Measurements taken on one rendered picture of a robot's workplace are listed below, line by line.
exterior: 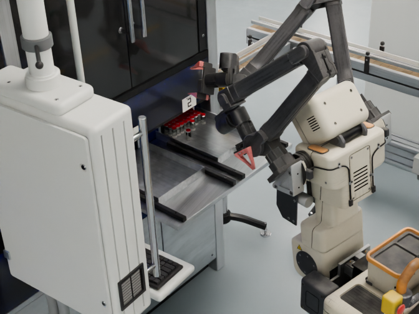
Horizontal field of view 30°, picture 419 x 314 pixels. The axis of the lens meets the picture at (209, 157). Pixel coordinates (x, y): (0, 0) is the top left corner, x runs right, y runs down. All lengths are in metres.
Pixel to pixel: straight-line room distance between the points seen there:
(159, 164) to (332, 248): 0.79
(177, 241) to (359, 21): 3.51
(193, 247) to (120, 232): 1.39
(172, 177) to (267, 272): 1.06
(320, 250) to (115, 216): 0.83
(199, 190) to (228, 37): 3.44
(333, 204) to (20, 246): 1.04
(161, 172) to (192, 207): 0.26
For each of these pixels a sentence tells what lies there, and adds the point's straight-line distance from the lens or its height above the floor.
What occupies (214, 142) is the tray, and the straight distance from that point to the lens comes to 3.24.
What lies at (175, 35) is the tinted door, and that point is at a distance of 3.09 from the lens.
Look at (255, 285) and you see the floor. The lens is 3.85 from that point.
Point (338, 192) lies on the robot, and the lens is 2.61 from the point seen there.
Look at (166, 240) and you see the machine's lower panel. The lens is 3.48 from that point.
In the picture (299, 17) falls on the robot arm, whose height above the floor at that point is 1.47.
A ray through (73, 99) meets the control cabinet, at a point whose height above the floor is 1.58.
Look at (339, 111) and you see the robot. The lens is 2.54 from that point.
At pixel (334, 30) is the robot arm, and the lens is 2.85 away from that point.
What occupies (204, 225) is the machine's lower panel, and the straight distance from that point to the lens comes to 3.67.
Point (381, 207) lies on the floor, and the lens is 4.39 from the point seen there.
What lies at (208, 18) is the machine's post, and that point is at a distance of 3.21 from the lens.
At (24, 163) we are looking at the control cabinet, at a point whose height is 1.35.
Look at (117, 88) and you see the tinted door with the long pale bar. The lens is 2.93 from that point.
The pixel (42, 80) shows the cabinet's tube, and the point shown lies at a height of 1.62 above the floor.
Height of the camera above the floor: 2.59
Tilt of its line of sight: 33 degrees down
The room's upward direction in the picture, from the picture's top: 2 degrees counter-clockwise
